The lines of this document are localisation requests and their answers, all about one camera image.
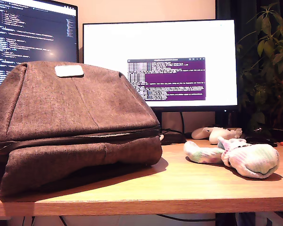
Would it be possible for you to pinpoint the grey fabric backpack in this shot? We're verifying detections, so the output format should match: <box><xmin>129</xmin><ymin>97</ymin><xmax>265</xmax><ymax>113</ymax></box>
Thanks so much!
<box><xmin>0</xmin><ymin>60</ymin><xmax>163</xmax><ymax>197</ymax></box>

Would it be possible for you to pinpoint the pastel tie-dye sock pair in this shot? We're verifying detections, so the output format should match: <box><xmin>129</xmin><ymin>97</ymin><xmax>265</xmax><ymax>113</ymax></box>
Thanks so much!
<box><xmin>183</xmin><ymin>136</ymin><xmax>280</xmax><ymax>179</ymax></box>

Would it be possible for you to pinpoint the monitor with white screen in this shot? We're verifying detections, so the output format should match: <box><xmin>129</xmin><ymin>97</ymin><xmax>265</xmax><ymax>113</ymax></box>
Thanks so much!
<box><xmin>82</xmin><ymin>19</ymin><xmax>239</xmax><ymax>113</ymax></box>

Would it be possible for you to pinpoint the white game controller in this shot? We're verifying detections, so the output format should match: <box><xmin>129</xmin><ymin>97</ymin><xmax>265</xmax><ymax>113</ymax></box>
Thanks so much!
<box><xmin>191</xmin><ymin>126</ymin><xmax>243</xmax><ymax>145</ymax></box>

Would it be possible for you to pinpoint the black monitor stand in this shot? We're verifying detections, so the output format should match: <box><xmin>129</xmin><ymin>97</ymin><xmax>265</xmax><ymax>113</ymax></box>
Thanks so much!
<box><xmin>214</xmin><ymin>111</ymin><xmax>239</xmax><ymax>128</ymax></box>

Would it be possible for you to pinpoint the monitor with dark code screen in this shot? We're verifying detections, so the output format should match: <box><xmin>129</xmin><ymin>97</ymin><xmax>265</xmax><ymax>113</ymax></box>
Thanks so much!
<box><xmin>0</xmin><ymin>0</ymin><xmax>80</xmax><ymax>87</ymax></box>

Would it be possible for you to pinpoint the dark table leg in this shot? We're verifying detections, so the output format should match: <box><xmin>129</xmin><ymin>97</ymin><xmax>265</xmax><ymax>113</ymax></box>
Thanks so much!
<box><xmin>216</xmin><ymin>213</ymin><xmax>236</xmax><ymax>226</ymax></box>

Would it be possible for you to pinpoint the green leafy potted plant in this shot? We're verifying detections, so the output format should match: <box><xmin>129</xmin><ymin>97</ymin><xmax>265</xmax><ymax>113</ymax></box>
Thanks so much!
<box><xmin>235</xmin><ymin>2</ymin><xmax>283</xmax><ymax>142</ymax></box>

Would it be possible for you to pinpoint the black monitor cable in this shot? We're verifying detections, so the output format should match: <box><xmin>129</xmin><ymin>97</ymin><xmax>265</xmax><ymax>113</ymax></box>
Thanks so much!
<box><xmin>180</xmin><ymin>111</ymin><xmax>187</xmax><ymax>139</ymax></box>

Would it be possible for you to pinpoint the black cable under table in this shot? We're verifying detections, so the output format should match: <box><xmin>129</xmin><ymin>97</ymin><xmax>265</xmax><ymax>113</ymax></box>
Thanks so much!
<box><xmin>155</xmin><ymin>213</ymin><xmax>217</xmax><ymax>222</ymax></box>

